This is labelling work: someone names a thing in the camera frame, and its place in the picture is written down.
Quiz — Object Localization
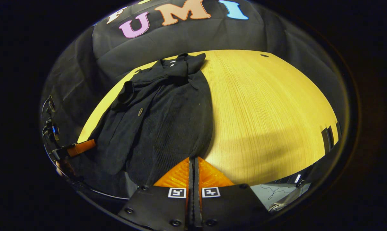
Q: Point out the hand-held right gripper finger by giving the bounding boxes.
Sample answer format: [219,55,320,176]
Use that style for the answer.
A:
[194,157,271,230]
[118,157,194,231]

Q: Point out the black button shirt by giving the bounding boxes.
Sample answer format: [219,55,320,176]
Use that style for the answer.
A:
[84,53,215,186]

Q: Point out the black chair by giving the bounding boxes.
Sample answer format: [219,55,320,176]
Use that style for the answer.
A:
[321,121,342,152]

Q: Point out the black backdrop cloth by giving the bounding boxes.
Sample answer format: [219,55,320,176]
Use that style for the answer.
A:
[41,0,346,196]

